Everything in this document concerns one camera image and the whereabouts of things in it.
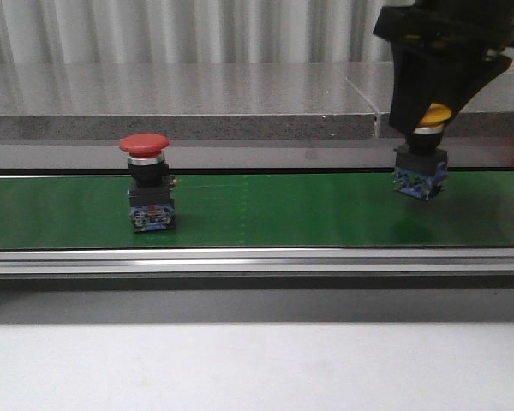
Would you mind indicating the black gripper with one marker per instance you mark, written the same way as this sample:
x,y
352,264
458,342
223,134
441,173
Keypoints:
x,y
446,77

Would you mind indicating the yellow mushroom push button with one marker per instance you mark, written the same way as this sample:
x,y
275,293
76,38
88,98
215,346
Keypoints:
x,y
421,166

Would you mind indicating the green conveyor belt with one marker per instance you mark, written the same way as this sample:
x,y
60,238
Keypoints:
x,y
476,209

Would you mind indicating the red mushroom push button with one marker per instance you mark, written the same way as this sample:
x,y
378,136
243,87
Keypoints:
x,y
151,205

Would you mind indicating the grey stone countertop slab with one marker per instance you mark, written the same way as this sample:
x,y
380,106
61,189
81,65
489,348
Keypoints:
x,y
76,103

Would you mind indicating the white pleated curtain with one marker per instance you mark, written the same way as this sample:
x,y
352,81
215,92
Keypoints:
x,y
65,32

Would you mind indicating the white base panel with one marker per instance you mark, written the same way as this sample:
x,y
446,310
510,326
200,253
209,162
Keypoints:
x,y
254,154

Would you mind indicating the aluminium conveyor side rail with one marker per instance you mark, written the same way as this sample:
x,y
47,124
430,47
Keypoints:
x,y
260,262

